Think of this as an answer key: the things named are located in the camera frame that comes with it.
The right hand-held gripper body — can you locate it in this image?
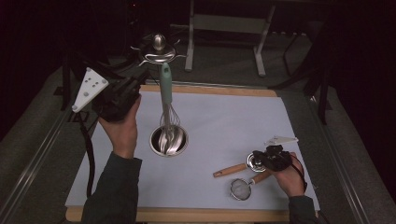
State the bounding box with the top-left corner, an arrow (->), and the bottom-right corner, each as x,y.
262,135 -> 299,172

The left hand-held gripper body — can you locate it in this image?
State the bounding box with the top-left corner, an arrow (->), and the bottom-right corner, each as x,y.
71,67 -> 140,123

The whisk with mint green handle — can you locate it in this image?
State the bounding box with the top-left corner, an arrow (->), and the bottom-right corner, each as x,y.
159,62 -> 182,132

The steel ladle with wooden handle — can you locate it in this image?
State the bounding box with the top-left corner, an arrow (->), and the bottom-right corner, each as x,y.
212,152 -> 269,179

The mesh strainer with wooden handle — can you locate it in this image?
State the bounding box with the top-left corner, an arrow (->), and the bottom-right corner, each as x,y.
229,170 -> 273,202

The steel utensil rack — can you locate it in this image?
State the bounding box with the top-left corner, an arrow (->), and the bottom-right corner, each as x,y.
130,33 -> 190,157

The person's left hand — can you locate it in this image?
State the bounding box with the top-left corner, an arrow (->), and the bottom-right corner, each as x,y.
98,94 -> 143,160

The white paper sheet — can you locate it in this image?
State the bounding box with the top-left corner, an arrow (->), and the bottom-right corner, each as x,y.
64,89 -> 321,211

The dark angled stand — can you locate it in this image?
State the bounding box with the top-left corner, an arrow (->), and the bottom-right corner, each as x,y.
269,18 -> 333,126

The wooden table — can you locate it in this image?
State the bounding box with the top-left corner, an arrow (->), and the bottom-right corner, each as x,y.
64,83 -> 319,223

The grey metal stand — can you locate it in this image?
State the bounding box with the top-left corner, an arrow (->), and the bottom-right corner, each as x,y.
185,0 -> 276,77

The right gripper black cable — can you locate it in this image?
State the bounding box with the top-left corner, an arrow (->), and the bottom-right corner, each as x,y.
290,153 -> 309,192

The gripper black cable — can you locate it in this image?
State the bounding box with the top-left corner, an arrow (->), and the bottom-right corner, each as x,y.
78,111 -> 96,199
290,153 -> 309,192

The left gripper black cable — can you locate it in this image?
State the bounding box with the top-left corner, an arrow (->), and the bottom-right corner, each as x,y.
78,111 -> 96,199

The metal floor rail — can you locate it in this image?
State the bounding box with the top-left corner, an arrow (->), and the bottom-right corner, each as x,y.
0,108 -> 71,224
311,96 -> 371,224

